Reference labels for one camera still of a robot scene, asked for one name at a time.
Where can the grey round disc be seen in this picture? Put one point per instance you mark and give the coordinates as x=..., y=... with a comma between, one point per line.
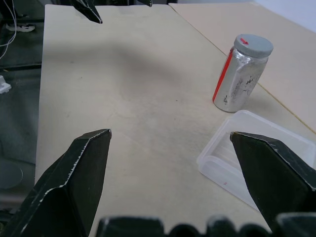
x=10, y=176

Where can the silver bottle with grey cap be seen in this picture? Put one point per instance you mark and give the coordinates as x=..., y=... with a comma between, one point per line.
x=238, y=81

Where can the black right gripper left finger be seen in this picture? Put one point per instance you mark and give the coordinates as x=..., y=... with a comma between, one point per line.
x=61, y=197

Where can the white plastic block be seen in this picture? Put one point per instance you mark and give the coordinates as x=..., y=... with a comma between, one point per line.
x=3, y=86

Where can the clear plastic container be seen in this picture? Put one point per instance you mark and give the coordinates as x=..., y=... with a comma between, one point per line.
x=217, y=158

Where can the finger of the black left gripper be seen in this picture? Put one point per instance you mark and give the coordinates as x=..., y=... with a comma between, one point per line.
x=87, y=10
x=147, y=2

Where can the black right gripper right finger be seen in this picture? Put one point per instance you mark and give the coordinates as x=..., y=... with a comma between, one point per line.
x=276, y=177

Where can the grey plastic jar lid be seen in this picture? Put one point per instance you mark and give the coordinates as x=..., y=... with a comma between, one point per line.
x=255, y=46

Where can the white scrap on floor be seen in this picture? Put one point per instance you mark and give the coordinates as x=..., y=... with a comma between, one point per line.
x=21, y=28

